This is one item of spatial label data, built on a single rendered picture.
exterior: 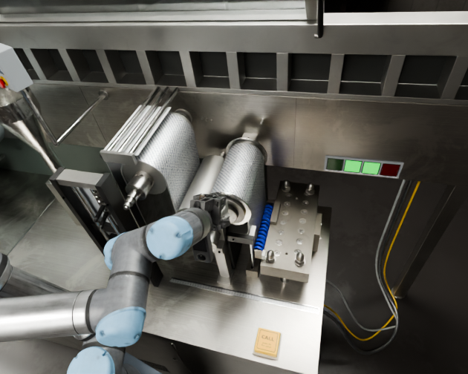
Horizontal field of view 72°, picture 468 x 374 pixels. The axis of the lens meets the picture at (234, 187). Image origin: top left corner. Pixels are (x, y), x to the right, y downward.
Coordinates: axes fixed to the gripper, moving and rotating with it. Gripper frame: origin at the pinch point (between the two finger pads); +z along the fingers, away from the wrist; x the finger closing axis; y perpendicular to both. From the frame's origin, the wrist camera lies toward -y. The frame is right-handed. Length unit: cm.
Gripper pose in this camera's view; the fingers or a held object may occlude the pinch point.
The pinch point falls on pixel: (221, 215)
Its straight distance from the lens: 93.3
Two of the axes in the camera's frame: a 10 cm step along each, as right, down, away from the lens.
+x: -9.6, -1.2, 2.5
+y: 0.9, -9.9, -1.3
